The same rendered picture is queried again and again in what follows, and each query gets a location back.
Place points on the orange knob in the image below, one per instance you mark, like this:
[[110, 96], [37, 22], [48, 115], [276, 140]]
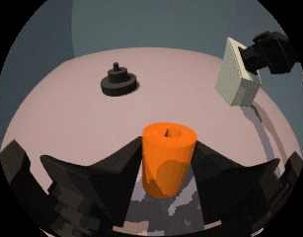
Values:
[[167, 148]]

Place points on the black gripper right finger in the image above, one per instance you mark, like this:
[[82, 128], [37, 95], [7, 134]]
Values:
[[221, 182]]

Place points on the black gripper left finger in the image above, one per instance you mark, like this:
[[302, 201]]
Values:
[[109, 182]]

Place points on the black stepped round pedestal with shaft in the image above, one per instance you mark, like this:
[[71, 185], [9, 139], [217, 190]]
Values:
[[118, 82]]

